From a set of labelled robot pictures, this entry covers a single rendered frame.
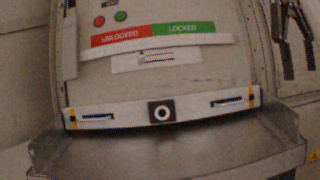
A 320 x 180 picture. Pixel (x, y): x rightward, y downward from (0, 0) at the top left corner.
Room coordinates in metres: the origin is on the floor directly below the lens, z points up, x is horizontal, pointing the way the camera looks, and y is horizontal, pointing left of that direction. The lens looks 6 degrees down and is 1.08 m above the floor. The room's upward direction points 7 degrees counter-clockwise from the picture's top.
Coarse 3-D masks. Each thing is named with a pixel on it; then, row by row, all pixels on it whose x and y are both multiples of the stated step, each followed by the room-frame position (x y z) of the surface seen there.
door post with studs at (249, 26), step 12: (240, 0) 1.41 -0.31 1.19; (240, 12) 1.41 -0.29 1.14; (252, 12) 1.41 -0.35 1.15; (252, 24) 1.41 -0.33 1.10; (252, 36) 1.41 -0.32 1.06; (252, 48) 1.41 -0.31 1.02; (252, 60) 1.41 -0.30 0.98; (252, 72) 1.41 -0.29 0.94; (264, 72) 1.41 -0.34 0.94; (264, 84) 1.41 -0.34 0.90
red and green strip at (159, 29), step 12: (156, 24) 1.21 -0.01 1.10; (168, 24) 1.21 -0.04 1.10; (180, 24) 1.21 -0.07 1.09; (192, 24) 1.21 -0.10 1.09; (204, 24) 1.21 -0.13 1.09; (96, 36) 1.21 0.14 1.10; (108, 36) 1.21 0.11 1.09; (120, 36) 1.21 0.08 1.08; (132, 36) 1.21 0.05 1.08; (144, 36) 1.21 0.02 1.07
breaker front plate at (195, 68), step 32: (96, 0) 1.21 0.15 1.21; (128, 0) 1.21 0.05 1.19; (160, 0) 1.21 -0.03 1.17; (192, 0) 1.21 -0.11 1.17; (224, 0) 1.21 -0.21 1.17; (96, 32) 1.21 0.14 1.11; (224, 32) 1.21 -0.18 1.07; (96, 64) 1.21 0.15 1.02; (128, 64) 1.21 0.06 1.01; (160, 64) 1.21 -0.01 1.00; (192, 64) 1.21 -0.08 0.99; (224, 64) 1.21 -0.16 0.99; (96, 96) 1.21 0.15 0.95; (128, 96) 1.21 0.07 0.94; (160, 96) 1.21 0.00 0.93
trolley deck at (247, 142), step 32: (128, 128) 1.29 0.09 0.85; (160, 128) 1.25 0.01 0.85; (192, 128) 1.19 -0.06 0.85; (224, 128) 1.11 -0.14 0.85; (256, 128) 1.01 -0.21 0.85; (64, 160) 0.90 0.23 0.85; (96, 160) 0.92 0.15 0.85; (128, 160) 0.92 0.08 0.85; (160, 160) 0.90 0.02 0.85; (192, 160) 0.86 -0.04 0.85; (224, 160) 0.80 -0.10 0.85; (256, 160) 0.73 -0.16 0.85; (288, 160) 0.73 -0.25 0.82
